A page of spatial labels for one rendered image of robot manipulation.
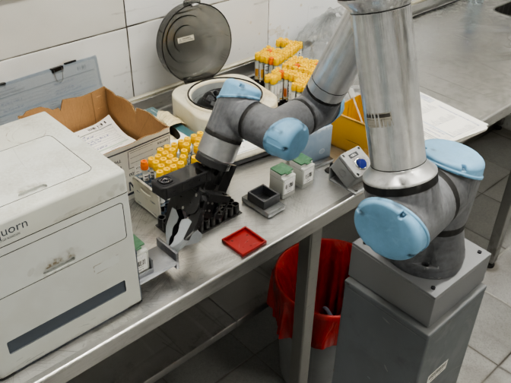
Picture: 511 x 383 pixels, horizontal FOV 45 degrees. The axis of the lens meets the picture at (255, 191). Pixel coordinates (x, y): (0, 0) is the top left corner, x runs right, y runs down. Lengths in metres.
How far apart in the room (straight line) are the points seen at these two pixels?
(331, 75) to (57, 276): 0.58
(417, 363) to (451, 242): 0.25
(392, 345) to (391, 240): 0.33
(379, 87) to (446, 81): 1.22
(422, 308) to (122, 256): 0.54
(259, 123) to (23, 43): 0.70
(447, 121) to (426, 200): 0.88
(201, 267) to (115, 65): 0.69
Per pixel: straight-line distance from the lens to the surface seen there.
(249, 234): 1.34
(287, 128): 1.08
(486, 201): 3.16
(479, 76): 2.20
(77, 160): 1.05
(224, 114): 1.15
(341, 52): 1.10
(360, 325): 1.29
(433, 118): 1.84
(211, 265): 1.27
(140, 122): 1.55
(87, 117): 1.65
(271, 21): 2.07
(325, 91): 1.15
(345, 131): 1.62
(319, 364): 1.97
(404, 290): 1.18
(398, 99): 0.91
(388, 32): 0.89
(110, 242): 1.07
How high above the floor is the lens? 1.72
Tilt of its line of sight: 35 degrees down
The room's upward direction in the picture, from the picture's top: 1 degrees clockwise
